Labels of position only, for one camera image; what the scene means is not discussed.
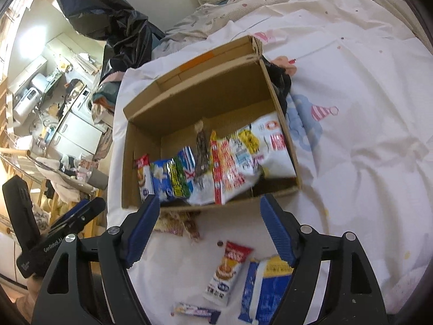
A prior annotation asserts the floral duvet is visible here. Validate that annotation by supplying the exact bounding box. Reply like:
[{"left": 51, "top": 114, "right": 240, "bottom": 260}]
[{"left": 159, "top": 0, "right": 305, "bottom": 55}]

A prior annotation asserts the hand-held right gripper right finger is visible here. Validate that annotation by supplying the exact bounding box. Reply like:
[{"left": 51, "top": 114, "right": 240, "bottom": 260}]
[{"left": 259, "top": 194, "right": 388, "bottom": 325}]

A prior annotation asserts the blue yellow snack packet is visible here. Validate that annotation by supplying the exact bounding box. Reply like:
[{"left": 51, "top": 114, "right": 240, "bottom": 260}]
[{"left": 238, "top": 255, "right": 295, "bottom": 325}]

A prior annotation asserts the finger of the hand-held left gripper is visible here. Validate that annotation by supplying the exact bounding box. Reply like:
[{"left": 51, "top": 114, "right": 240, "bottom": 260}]
[
  {"left": 59, "top": 198, "right": 106, "bottom": 236},
  {"left": 51, "top": 200, "right": 92, "bottom": 229}
]

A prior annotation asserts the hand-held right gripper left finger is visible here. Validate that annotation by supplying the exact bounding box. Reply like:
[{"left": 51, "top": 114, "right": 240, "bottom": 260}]
[{"left": 30, "top": 194, "right": 161, "bottom": 325}]

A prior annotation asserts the dark brown snack bar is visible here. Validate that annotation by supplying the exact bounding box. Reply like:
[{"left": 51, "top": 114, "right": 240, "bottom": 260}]
[{"left": 194, "top": 119, "right": 211, "bottom": 190}]

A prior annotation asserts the brown nut packet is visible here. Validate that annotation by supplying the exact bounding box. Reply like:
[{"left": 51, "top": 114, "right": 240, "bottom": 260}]
[{"left": 154, "top": 210, "right": 201, "bottom": 242}]

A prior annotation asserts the dark grey cloth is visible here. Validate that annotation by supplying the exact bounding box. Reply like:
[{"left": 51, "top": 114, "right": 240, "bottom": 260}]
[{"left": 260, "top": 56, "right": 293, "bottom": 116}]

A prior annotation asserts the white printed bedsheet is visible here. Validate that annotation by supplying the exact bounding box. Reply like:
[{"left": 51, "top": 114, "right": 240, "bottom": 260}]
[{"left": 106, "top": 0, "right": 430, "bottom": 325}]

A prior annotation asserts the white orange snack bag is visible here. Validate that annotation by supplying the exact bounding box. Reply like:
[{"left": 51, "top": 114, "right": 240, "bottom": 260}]
[{"left": 188, "top": 111, "right": 297, "bottom": 206}]

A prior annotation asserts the blue snack bag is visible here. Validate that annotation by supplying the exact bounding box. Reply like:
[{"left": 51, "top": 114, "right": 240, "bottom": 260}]
[{"left": 150, "top": 145, "right": 197, "bottom": 205}]

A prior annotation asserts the white water heater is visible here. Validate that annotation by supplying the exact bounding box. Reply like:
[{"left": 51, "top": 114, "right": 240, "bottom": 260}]
[{"left": 12, "top": 73, "right": 48, "bottom": 122}]

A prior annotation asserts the black plastic bag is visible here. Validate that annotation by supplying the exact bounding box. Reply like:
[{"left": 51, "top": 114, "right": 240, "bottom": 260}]
[{"left": 47, "top": 0, "right": 166, "bottom": 85}]

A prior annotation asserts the white garment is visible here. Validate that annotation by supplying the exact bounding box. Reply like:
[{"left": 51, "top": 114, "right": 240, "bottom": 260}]
[{"left": 35, "top": 157, "right": 93, "bottom": 201}]

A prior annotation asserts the grey trash bin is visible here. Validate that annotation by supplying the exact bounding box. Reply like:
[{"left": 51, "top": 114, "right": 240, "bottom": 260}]
[{"left": 88, "top": 169, "right": 109, "bottom": 190}]

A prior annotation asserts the teal orange bag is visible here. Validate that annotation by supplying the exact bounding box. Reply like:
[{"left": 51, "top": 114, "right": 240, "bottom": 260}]
[{"left": 91, "top": 71, "right": 122, "bottom": 112}]

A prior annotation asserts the purple white snack bar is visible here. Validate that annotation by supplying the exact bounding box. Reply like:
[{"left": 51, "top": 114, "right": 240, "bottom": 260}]
[{"left": 171, "top": 302, "right": 221, "bottom": 324}]

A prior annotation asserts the white kitchen cabinet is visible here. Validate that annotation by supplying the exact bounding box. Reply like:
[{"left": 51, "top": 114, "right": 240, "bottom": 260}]
[{"left": 47, "top": 112, "right": 105, "bottom": 158}]

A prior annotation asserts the beige lace blanket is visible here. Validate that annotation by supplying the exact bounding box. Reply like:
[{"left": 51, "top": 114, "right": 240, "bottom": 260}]
[{"left": 369, "top": 0, "right": 422, "bottom": 39}]

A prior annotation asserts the red white coffee sachet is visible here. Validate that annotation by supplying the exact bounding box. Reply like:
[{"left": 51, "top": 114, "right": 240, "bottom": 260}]
[
  {"left": 202, "top": 240, "right": 254, "bottom": 307},
  {"left": 135, "top": 154, "right": 154, "bottom": 202}
]

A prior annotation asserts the brown cardboard box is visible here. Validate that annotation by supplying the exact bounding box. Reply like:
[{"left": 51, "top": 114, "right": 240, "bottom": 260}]
[{"left": 121, "top": 35, "right": 302, "bottom": 210}]

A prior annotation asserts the white washing machine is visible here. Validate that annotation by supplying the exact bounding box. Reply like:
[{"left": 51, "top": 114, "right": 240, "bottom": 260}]
[{"left": 69, "top": 88, "right": 102, "bottom": 126}]

